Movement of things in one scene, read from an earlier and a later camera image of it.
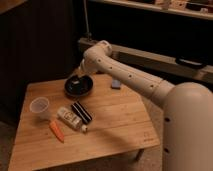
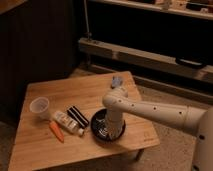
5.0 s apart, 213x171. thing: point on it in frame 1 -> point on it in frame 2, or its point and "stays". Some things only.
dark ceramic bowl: x=79 y=85 -> x=99 y=127
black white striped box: x=81 y=112 -> x=78 y=116
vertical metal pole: x=87 y=34 stays
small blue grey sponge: x=116 y=84 stays
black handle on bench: x=191 y=62 stays
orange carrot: x=56 y=130 stays
